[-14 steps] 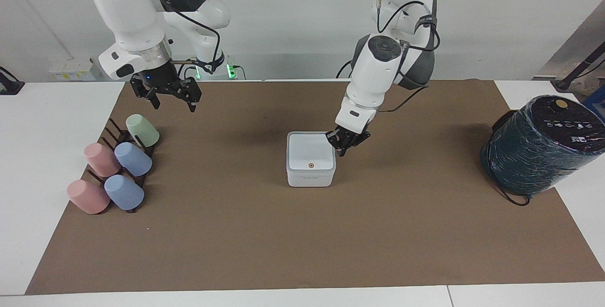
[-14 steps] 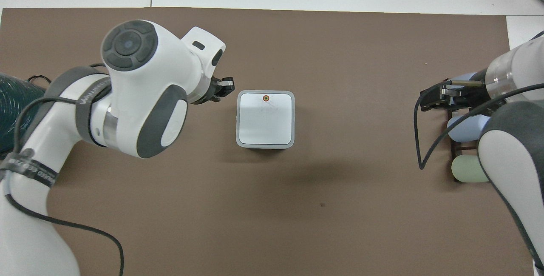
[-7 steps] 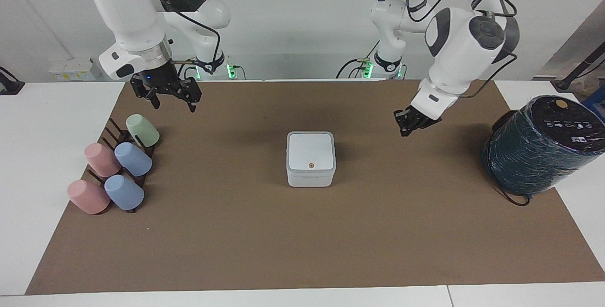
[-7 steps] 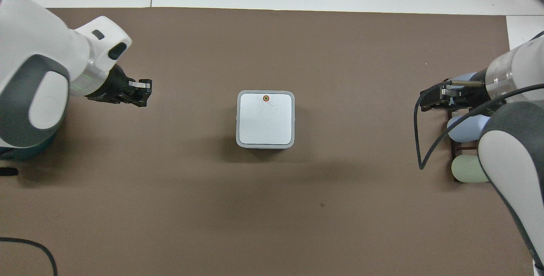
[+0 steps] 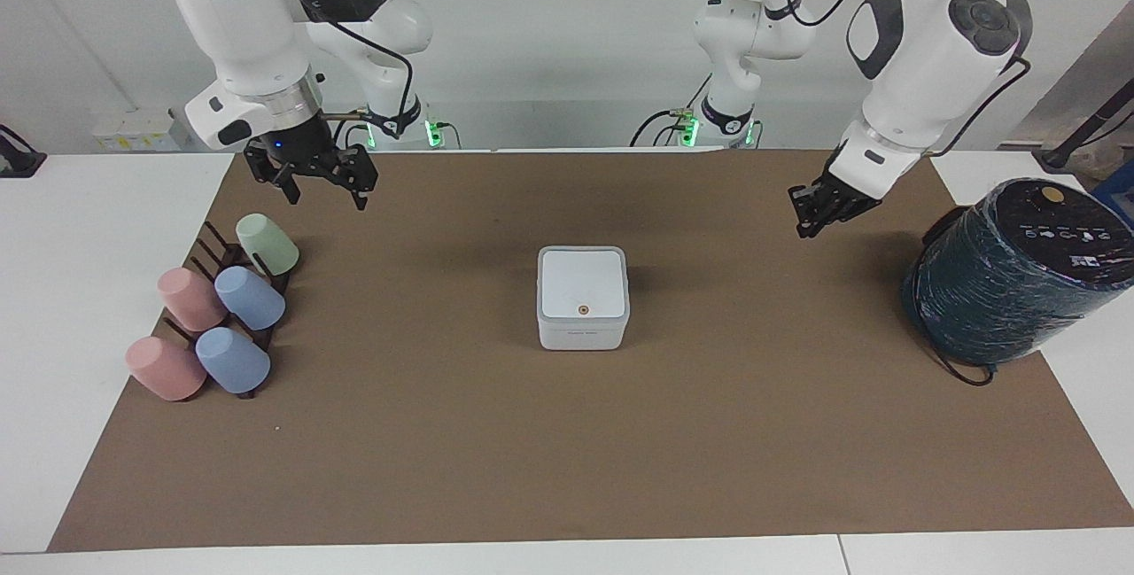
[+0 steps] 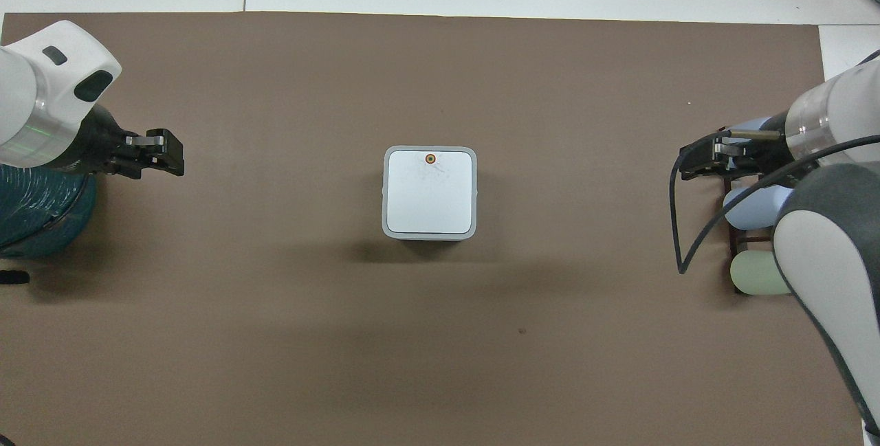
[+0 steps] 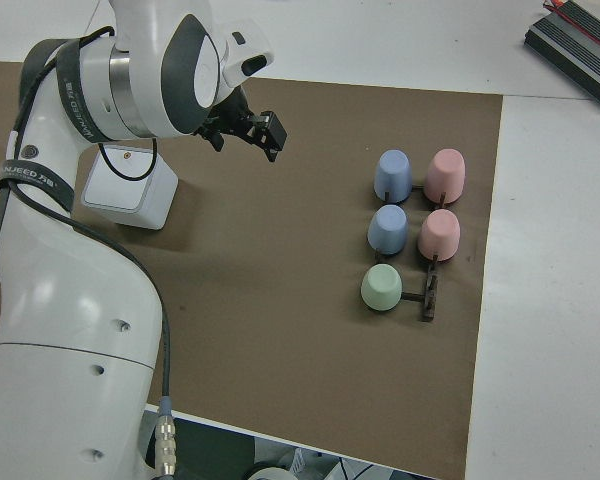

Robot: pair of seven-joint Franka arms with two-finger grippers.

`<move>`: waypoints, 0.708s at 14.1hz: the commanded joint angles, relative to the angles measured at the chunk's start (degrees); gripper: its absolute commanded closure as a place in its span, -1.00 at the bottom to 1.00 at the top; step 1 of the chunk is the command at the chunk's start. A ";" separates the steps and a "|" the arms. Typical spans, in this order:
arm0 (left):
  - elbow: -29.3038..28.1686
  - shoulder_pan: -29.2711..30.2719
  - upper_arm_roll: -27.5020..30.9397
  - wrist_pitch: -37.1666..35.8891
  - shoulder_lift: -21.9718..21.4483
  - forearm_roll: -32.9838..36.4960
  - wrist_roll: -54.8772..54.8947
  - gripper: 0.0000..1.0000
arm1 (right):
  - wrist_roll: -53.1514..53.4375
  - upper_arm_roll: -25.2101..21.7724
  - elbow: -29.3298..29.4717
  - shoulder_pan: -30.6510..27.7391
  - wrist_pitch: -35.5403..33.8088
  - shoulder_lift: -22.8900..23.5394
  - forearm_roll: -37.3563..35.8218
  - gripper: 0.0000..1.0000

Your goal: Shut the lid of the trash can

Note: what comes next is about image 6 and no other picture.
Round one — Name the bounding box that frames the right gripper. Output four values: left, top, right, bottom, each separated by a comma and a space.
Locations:
737, 111, 793, 176

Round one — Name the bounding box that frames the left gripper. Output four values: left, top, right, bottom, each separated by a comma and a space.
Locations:
67, 104, 142, 179

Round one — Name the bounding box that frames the white trash can grey rim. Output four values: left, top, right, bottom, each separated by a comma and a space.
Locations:
382, 146, 479, 241

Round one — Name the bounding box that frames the light blue cup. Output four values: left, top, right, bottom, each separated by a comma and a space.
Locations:
723, 183, 798, 231

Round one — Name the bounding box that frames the teal ribbed basket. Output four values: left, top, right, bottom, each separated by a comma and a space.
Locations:
0, 163, 98, 259

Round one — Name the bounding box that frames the dark brown cup rack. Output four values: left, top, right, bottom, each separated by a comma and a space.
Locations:
720, 172, 779, 263

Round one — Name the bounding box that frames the light green cup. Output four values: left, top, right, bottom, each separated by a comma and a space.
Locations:
729, 249, 793, 296

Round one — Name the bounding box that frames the black cable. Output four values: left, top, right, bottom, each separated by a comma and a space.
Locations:
670, 129, 880, 276

